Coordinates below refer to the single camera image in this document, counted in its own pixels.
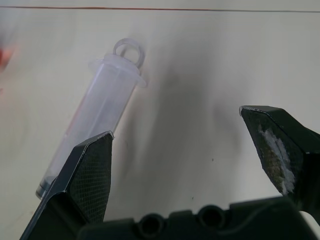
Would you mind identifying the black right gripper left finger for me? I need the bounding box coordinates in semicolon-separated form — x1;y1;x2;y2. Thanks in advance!
19;130;115;240

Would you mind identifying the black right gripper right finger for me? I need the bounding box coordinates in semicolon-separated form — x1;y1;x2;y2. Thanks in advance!
239;105;320;218

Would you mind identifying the clear plastic syringe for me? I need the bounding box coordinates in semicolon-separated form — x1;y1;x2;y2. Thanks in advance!
35;37;148;200

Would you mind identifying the red blurred object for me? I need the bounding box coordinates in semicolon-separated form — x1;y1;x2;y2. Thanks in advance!
0;46;15;70

